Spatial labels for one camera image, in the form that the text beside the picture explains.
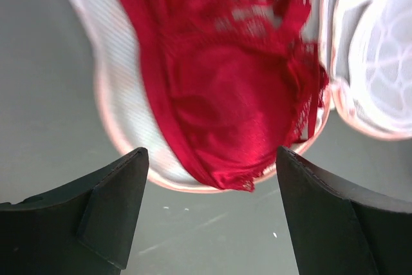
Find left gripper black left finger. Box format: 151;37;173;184
1;147;149;274

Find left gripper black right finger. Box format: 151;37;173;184
276;147;411;275

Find red lace bra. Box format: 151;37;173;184
119;0;329;191

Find floral mesh laundry bag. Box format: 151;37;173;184
70;0;411;194

